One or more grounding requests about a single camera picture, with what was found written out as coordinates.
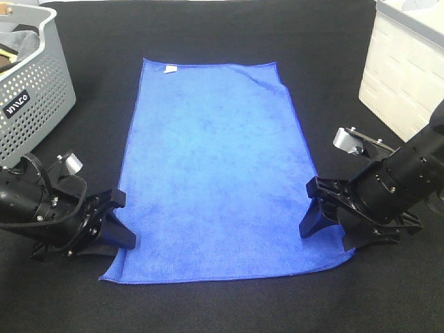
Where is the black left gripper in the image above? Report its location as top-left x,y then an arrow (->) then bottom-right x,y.
31,162 -> 137,261

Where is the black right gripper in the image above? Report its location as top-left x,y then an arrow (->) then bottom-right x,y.
299,176 -> 422,250

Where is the blue microfiber towel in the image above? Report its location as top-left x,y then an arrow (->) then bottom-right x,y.
103,59 -> 355,284

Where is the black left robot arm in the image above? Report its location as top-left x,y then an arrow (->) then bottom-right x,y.
1,151 -> 137,261

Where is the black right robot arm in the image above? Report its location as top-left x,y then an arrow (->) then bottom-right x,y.
299,103 -> 443,249

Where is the black table cloth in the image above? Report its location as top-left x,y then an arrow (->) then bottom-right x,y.
1,1 -> 443,332

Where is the grey perforated laundry basket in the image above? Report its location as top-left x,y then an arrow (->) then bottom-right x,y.
1,3 -> 76,167

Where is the white plastic storage box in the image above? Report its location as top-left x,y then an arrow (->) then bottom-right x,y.
359,1 -> 443,142

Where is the brown yellow cloth in basket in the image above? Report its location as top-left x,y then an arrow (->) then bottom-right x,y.
0,44 -> 18,75

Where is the grey towel in basket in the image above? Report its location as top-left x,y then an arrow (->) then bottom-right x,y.
1,31 -> 40,61

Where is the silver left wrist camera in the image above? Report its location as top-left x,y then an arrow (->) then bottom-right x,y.
57,151 -> 83,176

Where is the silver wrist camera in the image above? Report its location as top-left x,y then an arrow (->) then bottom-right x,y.
332,127 -> 364,155
57,151 -> 83,176

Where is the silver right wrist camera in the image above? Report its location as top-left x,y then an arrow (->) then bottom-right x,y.
332,127 -> 364,155

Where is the wooden basket handle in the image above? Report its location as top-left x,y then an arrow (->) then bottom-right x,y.
0,2 -> 13,16

